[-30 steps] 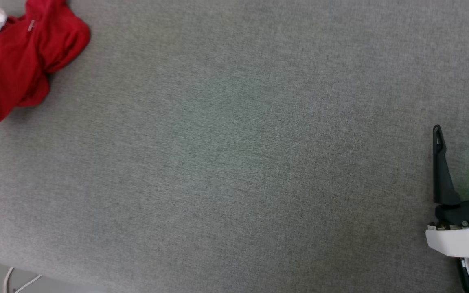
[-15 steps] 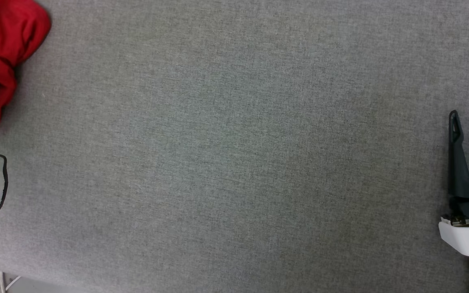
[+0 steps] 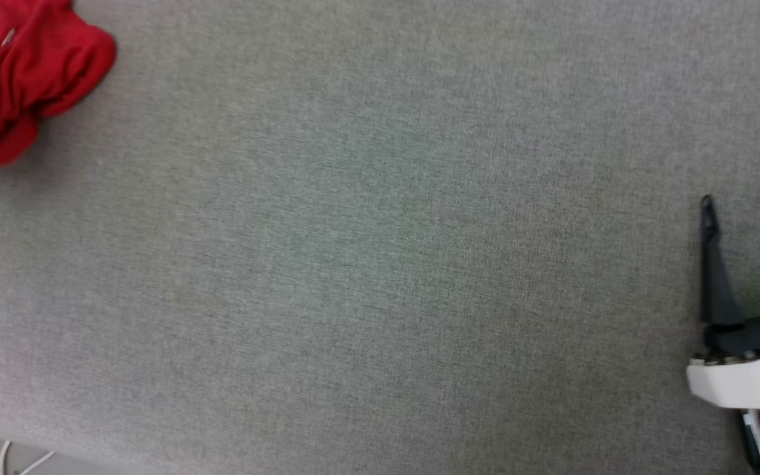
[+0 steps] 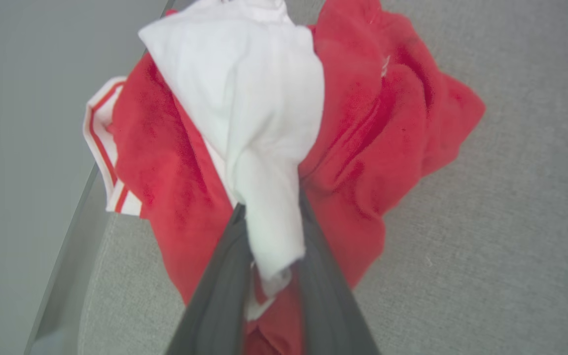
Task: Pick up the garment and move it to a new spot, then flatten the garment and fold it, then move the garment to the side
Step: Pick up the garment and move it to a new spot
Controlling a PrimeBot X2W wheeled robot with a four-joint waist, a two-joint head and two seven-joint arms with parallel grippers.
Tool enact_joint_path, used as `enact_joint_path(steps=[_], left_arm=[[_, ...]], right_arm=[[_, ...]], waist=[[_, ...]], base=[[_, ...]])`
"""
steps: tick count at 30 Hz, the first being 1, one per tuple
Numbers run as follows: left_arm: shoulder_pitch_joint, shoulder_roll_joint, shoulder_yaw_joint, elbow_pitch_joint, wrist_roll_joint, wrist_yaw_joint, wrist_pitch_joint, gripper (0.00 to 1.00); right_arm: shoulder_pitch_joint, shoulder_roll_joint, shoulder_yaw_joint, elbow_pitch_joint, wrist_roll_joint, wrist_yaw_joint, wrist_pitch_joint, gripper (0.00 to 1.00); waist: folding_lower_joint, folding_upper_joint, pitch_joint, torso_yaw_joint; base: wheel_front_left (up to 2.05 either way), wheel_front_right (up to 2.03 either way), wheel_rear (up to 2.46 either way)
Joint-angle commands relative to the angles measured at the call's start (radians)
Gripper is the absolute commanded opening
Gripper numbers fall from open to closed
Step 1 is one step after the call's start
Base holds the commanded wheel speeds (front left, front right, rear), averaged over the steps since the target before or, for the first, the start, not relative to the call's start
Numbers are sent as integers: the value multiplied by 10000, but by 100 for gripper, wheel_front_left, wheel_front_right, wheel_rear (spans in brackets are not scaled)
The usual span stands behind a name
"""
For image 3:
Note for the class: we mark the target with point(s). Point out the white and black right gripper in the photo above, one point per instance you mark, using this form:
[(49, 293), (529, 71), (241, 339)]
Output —
[(749, 382)]

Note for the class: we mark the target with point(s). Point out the red and white t-shirt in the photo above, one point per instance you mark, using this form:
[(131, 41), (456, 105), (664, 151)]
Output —
[(17, 72)]

